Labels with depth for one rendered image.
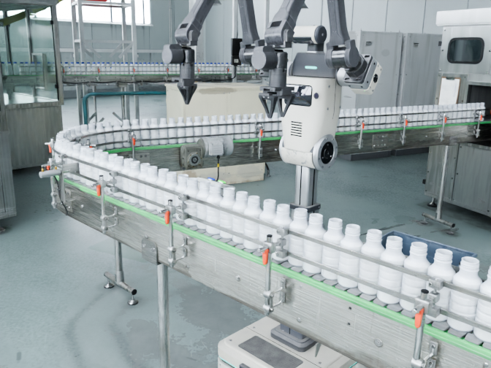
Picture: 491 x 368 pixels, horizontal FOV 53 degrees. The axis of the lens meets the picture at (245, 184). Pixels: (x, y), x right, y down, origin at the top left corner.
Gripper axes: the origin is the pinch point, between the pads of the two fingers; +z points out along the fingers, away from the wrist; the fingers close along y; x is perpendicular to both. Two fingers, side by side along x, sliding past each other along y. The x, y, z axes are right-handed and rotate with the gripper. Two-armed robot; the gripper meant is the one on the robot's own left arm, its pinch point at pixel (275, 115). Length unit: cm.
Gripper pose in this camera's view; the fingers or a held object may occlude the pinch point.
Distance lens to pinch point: 162.6
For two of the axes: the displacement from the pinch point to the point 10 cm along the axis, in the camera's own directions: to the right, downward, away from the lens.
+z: -0.3, 9.7, 2.4
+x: -7.1, -1.9, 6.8
